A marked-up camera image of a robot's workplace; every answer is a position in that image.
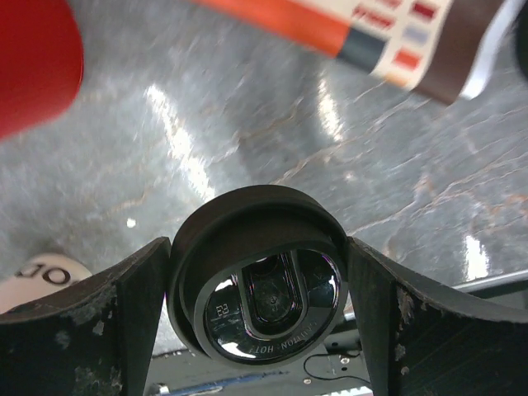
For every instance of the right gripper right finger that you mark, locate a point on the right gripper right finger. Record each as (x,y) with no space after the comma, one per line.
(420,337)

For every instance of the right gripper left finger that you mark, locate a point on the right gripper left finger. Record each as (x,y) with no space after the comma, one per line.
(93,338)

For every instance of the single white paper cup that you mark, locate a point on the single white paper cup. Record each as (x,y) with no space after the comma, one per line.
(42,275)

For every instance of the colourful magazine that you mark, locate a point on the colourful magazine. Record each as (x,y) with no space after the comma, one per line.
(445,50)

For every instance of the red cup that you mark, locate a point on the red cup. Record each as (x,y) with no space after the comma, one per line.
(41,62)

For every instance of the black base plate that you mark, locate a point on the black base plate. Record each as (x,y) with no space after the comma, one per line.
(336,367)

